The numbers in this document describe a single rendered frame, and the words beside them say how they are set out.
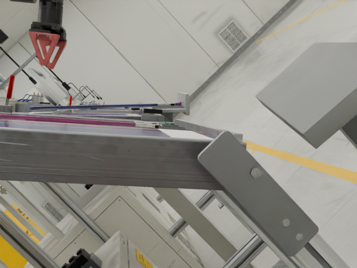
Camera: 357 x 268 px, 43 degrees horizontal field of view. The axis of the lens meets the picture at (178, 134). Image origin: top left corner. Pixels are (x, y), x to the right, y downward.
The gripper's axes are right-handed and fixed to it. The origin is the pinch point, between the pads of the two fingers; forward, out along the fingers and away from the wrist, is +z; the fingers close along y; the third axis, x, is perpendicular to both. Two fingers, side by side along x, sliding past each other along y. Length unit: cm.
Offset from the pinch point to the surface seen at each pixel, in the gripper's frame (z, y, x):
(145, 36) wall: -121, -750, 42
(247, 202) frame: 19, 64, 35
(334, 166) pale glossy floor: 29, -82, 115
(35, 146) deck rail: 14, 60, 10
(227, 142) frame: 12, 64, 32
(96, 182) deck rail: 18, 60, 17
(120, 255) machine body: 42.9, 12.2, 21.1
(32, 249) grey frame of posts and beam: 50, -9, -3
